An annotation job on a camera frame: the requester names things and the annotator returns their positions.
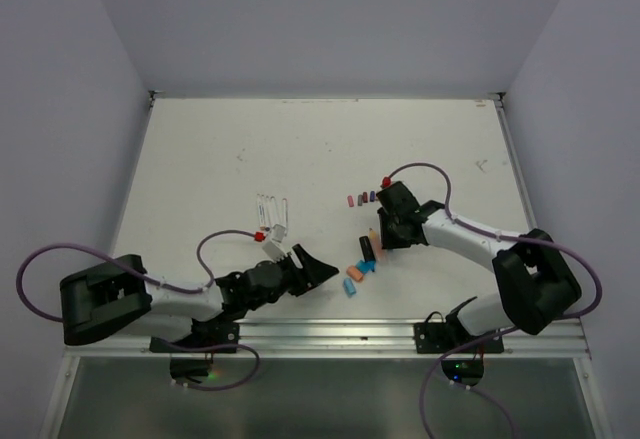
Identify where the light blue highlighter cap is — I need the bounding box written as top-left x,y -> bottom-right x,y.
343,278 -> 357,297

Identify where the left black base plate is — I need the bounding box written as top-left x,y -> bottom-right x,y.
149,320 -> 240,354

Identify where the orange highlighter marker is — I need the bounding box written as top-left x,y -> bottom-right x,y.
368,228 -> 386,263

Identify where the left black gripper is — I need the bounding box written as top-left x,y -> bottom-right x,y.
247,242 -> 338,310

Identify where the red capped white pen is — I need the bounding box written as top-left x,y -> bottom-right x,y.
262,195 -> 276,230

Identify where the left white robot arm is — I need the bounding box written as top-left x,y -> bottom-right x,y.
60,244 -> 338,352

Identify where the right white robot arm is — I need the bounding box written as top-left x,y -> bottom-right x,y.
377,181 -> 582,352

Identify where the orange highlighter cap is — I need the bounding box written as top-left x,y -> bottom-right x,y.
346,266 -> 364,283

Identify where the aluminium frame rail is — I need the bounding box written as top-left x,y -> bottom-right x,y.
64,316 -> 594,360

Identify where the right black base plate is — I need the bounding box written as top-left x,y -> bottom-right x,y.
413,311 -> 505,354

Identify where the pink capped marker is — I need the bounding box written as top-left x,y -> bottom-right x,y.
281,198 -> 289,236

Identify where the blue capped white pen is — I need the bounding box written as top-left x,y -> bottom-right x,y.
268,196 -> 280,227

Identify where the blue black highlighter marker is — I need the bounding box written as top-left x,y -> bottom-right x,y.
359,236 -> 376,262

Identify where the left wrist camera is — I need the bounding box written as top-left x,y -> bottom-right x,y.
262,224 -> 291,262

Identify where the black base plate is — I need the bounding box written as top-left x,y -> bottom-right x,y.
413,311 -> 505,354
149,320 -> 240,354

